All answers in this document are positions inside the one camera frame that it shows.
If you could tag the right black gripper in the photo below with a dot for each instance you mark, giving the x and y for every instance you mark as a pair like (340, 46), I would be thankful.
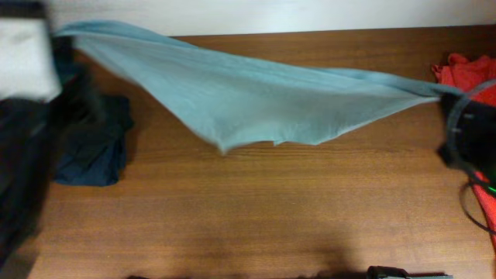
(464, 137)

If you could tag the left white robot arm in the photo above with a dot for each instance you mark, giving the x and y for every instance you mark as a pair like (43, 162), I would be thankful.
(30, 83)

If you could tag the red garment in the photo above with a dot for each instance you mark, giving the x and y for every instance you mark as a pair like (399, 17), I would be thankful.
(465, 74)

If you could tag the dark base at table edge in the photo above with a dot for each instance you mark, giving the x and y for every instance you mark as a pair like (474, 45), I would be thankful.
(379, 272)

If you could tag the folded dark navy garment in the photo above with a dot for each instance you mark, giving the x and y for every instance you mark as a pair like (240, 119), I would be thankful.
(95, 156)

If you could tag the light blue t-shirt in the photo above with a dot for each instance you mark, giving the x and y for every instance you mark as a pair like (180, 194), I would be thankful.
(232, 101)

